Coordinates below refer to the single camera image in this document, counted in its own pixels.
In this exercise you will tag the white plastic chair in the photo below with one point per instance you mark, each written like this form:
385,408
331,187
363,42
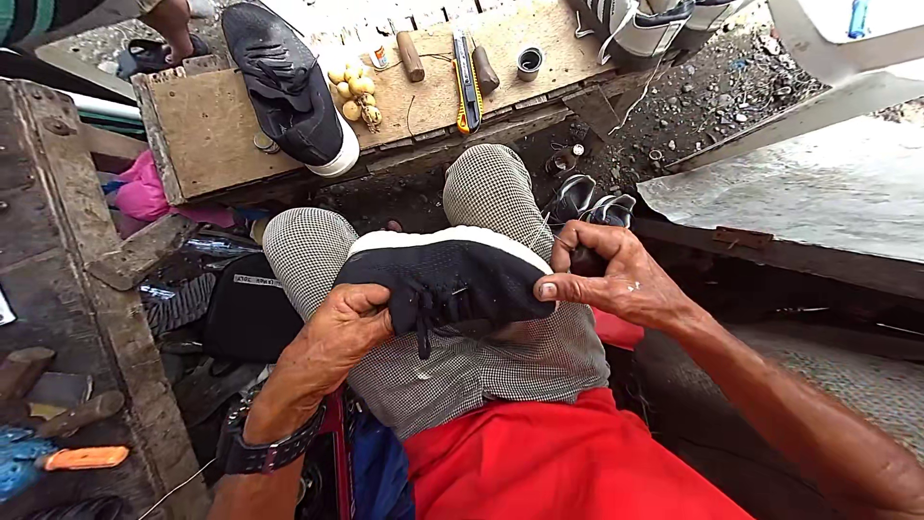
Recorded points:
830,72

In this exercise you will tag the light brown wooden cylinder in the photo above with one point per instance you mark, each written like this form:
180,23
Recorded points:
410,56

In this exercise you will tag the grey sheet-topped wooden table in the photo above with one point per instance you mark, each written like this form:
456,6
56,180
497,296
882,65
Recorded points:
801,195

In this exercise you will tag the dark brown wooden cylinder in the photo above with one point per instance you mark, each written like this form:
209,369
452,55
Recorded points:
485,70

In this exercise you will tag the black shoe with scalloped sole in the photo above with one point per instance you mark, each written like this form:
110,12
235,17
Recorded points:
462,278

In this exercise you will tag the person's left hand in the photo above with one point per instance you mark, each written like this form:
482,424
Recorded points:
328,347

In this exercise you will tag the person's right index finger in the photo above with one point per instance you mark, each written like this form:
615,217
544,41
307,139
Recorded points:
581,235

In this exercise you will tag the dark wooden workbench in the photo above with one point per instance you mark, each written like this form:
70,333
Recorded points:
101,318

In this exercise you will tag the grey ribbed shoe sole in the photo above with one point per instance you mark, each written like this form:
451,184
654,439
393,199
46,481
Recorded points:
189,303

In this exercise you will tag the black bag with white label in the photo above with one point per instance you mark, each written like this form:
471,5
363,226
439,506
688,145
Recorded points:
245,310

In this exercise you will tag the person's left thumb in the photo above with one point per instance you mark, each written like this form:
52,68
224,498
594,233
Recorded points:
364,295

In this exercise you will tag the brown glass bottle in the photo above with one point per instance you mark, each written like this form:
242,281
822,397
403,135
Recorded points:
559,164

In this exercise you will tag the small black grey sneaker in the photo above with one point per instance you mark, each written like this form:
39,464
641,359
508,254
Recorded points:
612,211
572,196

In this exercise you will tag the black shoe with grey insole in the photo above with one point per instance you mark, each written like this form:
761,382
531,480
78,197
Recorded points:
289,94

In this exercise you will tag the person's legs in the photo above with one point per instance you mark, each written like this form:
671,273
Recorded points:
447,375

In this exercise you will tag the white thread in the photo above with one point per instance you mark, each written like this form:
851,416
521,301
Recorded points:
177,489

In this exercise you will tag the bunch of yellow round fruits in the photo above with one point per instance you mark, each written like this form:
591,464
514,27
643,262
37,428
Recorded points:
359,88

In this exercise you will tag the person's right fingers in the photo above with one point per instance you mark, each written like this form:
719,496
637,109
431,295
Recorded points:
598,266

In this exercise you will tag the small grey cup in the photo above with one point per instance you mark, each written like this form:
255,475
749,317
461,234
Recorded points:
529,64

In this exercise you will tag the blue plastic bag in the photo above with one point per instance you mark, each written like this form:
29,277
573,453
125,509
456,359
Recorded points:
20,462

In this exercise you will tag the low wooden bench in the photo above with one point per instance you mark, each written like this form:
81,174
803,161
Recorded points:
216,130

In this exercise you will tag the yellow black utility knife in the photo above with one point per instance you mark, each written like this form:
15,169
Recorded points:
467,83

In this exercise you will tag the white sneaker with dark lining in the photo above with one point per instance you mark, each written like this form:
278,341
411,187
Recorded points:
714,14

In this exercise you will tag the person's right forearm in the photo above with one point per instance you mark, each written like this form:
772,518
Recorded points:
787,404

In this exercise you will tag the person's left fingers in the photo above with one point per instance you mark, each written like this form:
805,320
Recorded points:
374,328

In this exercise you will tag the person's body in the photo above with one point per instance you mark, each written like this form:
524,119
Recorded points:
548,462

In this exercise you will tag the person's left forearm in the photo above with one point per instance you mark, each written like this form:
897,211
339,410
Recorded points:
268,462

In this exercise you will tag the person's right hand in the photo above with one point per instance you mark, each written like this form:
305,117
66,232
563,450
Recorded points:
635,285

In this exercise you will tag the small round metal tin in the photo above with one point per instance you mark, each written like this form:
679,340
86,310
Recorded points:
266,143

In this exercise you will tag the red cloth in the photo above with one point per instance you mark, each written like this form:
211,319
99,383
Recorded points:
617,330

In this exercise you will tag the pink cloth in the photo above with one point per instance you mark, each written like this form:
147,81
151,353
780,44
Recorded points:
148,191

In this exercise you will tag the person's right thumb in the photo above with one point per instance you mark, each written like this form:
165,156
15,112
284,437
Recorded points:
574,289

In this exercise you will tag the small white orange-labelled bottle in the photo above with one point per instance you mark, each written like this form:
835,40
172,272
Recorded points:
379,57

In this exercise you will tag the blue lighter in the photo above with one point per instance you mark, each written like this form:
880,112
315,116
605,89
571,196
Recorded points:
857,18

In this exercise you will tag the white sneaker with black stripes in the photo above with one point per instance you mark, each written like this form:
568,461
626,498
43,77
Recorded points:
639,32

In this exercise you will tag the black sandal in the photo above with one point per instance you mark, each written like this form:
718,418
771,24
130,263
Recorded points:
141,58

